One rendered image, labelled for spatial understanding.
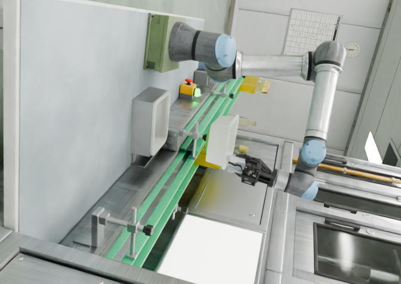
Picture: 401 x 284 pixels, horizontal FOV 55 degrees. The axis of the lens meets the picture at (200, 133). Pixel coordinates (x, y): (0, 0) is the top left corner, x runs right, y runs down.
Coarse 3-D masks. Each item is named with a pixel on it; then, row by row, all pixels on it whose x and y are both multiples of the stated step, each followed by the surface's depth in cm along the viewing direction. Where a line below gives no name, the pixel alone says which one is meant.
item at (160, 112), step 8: (168, 96) 152; (160, 104) 154; (168, 104) 153; (152, 112) 139; (160, 112) 155; (168, 112) 155; (152, 120) 139; (160, 120) 157; (168, 120) 157; (152, 128) 141; (160, 128) 158; (152, 136) 142; (160, 136) 159; (152, 144) 143; (160, 144) 154; (152, 152) 145
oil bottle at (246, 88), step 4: (244, 84) 278; (248, 84) 280; (240, 88) 279; (244, 88) 278; (248, 88) 278; (252, 88) 277; (256, 88) 276; (260, 88) 278; (248, 92) 279; (252, 92) 278; (256, 92) 278; (264, 92) 277
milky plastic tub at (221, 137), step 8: (216, 120) 142; (224, 120) 143; (232, 120) 139; (216, 128) 134; (224, 128) 133; (232, 128) 153; (208, 136) 138; (216, 136) 135; (224, 136) 134; (232, 136) 154; (208, 144) 136; (216, 144) 135; (224, 144) 134; (232, 144) 155; (208, 152) 137; (216, 152) 136; (224, 152) 134; (232, 152) 155; (208, 160) 138; (216, 160) 137; (224, 160) 135; (224, 168) 137
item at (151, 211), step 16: (176, 160) 161; (192, 160) 162; (176, 176) 149; (160, 192) 139; (144, 208) 128; (160, 208) 129; (144, 224) 121; (128, 240) 114; (144, 240) 114; (112, 256) 107
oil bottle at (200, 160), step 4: (200, 152) 172; (204, 152) 173; (200, 156) 171; (204, 156) 171; (196, 160) 172; (200, 160) 172; (204, 160) 171; (200, 164) 173; (204, 164) 172; (208, 164) 172; (212, 164) 171; (216, 168) 172; (220, 168) 171
